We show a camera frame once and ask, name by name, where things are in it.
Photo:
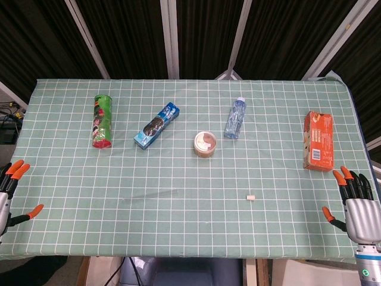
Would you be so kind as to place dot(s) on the white metal frame post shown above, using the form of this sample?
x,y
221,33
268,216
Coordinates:
x,y
87,38
334,38
170,38
239,38

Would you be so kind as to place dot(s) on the round brown lidded cup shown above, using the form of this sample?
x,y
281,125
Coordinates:
x,y
205,144

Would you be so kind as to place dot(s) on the left robot hand silver orange-tipped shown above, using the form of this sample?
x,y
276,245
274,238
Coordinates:
x,y
4,205

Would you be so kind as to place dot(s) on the thin clear stick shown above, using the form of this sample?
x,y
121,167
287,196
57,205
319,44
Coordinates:
x,y
149,195

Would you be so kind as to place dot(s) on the black equipment box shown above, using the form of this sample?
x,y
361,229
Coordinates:
x,y
9,134

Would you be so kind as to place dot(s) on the orange cardboard box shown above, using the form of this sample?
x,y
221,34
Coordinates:
x,y
318,143

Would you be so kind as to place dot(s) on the white metal frame rail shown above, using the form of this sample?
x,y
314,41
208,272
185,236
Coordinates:
x,y
12,93

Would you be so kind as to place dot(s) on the green chips can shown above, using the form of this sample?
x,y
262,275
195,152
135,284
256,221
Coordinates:
x,y
102,122

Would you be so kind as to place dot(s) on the clear plastic water bottle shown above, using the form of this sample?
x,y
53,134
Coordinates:
x,y
236,119

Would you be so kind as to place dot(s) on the green checkered tablecloth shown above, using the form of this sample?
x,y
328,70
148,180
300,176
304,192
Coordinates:
x,y
190,223

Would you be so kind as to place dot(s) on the blue cookie box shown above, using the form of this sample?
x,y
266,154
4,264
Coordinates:
x,y
156,126

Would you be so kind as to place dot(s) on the wooden table frame board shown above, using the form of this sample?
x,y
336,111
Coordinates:
x,y
263,272
84,272

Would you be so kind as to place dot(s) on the right robot hand silver orange-tipped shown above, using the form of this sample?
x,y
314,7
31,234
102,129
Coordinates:
x,y
361,217

